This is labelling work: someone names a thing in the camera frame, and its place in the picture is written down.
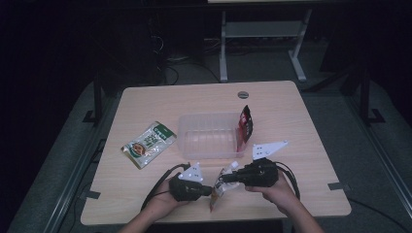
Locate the person's right hand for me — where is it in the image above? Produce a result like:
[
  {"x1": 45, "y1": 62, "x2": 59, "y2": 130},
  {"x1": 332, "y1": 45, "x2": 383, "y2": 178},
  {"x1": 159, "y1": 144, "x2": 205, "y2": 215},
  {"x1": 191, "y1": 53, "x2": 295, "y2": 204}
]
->
[{"x1": 245, "y1": 173, "x2": 301, "y2": 216}]

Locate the black metal stand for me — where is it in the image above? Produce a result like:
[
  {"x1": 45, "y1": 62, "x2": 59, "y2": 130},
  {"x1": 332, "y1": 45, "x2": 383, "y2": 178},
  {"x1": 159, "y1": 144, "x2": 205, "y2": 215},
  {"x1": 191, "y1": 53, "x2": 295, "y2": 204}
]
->
[
  {"x1": 82, "y1": 72, "x2": 105, "y2": 124},
  {"x1": 359, "y1": 64, "x2": 387, "y2": 126}
]

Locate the white metal desk frame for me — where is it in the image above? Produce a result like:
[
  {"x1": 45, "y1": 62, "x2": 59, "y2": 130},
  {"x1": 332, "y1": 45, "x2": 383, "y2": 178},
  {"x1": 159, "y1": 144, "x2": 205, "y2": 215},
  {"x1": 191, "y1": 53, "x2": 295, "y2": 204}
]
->
[{"x1": 219, "y1": 9, "x2": 314, "y2": 83}]

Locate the red sausage packet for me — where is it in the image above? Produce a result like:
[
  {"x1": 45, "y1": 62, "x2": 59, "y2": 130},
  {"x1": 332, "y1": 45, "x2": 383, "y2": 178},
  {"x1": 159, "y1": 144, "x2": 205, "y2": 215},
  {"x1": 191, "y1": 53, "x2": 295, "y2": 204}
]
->
[{"x1": 235, "y1": 104, "x2": 255, "y2": 153}]

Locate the clear plastic container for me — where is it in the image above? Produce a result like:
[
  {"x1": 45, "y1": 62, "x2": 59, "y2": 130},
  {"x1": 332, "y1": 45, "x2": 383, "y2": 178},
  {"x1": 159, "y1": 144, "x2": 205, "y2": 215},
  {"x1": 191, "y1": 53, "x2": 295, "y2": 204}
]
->
[{"x1": 177, "y1": 111, "x2": 246, "y2": 160}]

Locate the black floor cable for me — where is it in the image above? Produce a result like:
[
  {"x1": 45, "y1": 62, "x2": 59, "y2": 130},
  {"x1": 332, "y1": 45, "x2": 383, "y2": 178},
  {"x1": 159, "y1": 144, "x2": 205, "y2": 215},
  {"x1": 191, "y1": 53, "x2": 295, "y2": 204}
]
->
[{"x1": 349, "y1": 197, "x2": 412, "y2": 229}]

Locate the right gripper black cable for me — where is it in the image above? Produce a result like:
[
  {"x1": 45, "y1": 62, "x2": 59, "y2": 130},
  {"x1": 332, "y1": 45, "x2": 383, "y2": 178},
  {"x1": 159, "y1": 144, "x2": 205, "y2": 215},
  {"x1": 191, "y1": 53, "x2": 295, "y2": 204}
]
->
[{"x1": 274, "y1": 160, "x2": 301, "y2": 200}]

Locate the green snack packet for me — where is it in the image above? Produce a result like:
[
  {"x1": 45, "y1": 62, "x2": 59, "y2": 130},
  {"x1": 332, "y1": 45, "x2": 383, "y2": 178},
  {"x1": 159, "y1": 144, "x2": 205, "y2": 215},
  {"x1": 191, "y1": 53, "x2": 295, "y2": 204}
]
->
[{"x1": 120, "y1": 120, "x2": 178, "y2": 170}]

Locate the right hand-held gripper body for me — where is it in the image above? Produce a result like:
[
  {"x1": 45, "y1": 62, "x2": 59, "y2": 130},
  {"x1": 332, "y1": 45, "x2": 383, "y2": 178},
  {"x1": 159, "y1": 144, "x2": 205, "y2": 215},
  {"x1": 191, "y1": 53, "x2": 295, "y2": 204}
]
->
[{"x1": 242, "y1": 140, "x2": 290, "y2": 188}]

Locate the person's left hand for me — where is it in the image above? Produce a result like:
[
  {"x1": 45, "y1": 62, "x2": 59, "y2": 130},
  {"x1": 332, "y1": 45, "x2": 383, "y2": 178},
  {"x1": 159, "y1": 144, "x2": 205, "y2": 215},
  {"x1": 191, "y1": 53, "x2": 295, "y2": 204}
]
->
[{"x1": 146, "y1": 178, "x2": 190, "y2": 221}]

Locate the black tape strip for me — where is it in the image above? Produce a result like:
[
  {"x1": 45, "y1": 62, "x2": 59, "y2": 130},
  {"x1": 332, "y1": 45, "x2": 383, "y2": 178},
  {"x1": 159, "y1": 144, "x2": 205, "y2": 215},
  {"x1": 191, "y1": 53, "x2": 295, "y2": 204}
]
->
[
  {"x1": 80, "y1": 189, "x2": 102, "y2": 200},
  {"x1": 326, "y1": 182, "x2": 352, "y2": 191}
]

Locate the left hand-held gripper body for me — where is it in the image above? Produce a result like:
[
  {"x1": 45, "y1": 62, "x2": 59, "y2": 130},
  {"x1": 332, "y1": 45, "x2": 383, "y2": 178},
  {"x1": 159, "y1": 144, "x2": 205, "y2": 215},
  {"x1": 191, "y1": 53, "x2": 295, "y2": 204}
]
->
[{"x1": 168, "y1": 162, "x2": 208, "y2": 203}]

